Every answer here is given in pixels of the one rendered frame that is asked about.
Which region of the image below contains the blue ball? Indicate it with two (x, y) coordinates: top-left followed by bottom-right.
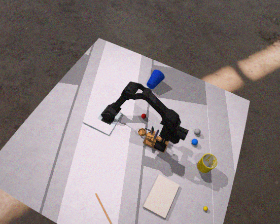
(192, 138), (198, 145)

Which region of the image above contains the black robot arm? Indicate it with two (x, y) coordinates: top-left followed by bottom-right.
(101, 81), (189, 144)

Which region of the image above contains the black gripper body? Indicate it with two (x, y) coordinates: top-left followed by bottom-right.
(154, 130), (172, 152)

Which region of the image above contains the grey ball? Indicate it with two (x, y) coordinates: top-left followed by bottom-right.
(194, 129), (200, 135)

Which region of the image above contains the yellow open cylinder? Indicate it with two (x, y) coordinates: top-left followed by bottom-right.
(197, 153), (217, 173)

